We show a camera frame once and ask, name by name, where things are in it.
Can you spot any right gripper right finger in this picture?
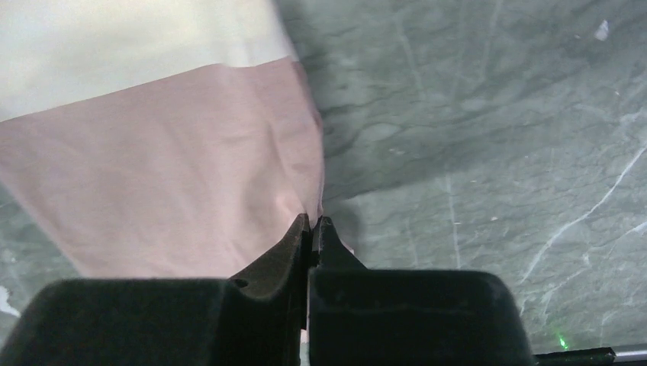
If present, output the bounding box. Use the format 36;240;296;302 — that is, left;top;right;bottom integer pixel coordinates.
308;217;536;366

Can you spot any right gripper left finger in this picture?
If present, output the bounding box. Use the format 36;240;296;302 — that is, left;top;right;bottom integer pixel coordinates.
1;214;311;365

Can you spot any pink beige underwear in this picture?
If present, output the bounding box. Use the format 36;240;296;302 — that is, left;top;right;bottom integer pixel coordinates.
1;1;324;277

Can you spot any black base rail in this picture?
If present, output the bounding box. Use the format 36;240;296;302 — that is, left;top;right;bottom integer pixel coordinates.
534;347;616;366

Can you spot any aluminium frame rail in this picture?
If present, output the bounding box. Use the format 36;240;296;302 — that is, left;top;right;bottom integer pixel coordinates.
613;343;647;364

